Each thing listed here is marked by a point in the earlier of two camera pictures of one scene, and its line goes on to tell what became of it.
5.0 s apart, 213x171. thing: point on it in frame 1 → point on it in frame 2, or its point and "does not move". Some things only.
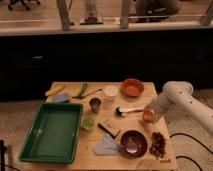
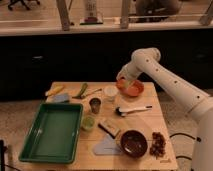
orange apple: (147, 116) → (122, 84)
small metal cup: (95, 105) does not move
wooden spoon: (83, 96) does not move
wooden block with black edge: (109, 128) does not move
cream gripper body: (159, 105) → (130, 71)
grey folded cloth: (107, 147) does not move
